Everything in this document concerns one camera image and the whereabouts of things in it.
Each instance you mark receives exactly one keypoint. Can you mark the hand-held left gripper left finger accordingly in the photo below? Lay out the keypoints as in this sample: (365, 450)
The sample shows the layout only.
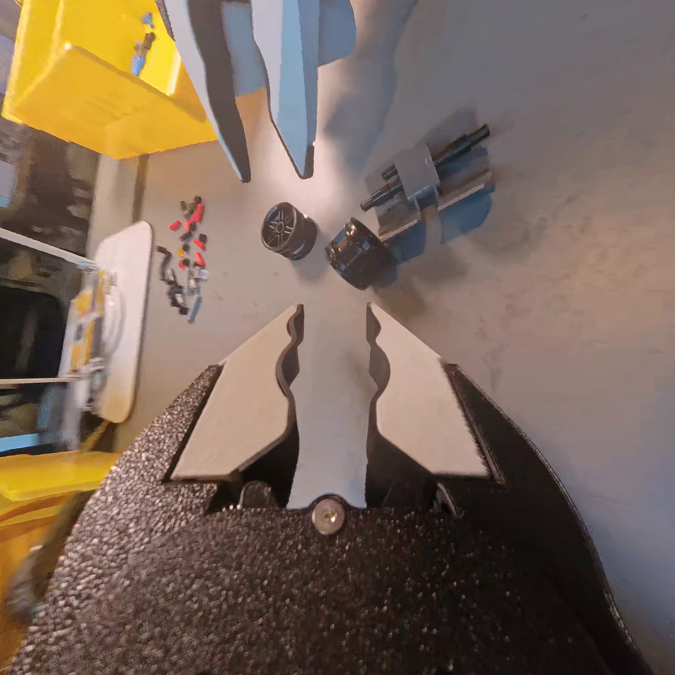
(242, 416)

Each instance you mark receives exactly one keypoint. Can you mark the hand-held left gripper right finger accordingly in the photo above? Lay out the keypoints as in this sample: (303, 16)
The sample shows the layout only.
(427, 416)

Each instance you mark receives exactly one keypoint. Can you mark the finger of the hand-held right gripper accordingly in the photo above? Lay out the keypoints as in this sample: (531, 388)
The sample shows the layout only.
(295, 79)
(184, 31)

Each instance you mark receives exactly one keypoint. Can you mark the black axle connector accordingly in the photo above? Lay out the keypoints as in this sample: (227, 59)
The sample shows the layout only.
(464, 141)
(389, 171)

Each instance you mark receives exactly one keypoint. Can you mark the black spoked toy wheel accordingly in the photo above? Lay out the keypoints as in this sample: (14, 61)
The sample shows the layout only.
(356, 253)
(282, 229)

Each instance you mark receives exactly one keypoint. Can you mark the silver panel toy piece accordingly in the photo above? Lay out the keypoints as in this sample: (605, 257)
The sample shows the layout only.
(422, 168)

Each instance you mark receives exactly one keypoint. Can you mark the pile of blue tan parts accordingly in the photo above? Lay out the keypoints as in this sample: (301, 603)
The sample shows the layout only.
(142, 52)

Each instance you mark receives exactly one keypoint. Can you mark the wide yellow plastic bin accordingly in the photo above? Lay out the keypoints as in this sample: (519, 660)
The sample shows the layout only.
(79, 95)

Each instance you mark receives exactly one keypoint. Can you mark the pile of small building parts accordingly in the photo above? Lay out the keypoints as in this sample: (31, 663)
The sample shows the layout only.
(184, 253)

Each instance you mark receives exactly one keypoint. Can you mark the yellow black sticker sheet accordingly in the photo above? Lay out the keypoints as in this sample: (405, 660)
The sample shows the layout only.
(89, 316)

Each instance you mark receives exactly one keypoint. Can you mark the deep yellow plastic bin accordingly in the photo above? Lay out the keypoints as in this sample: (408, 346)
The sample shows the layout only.
(42, 485)

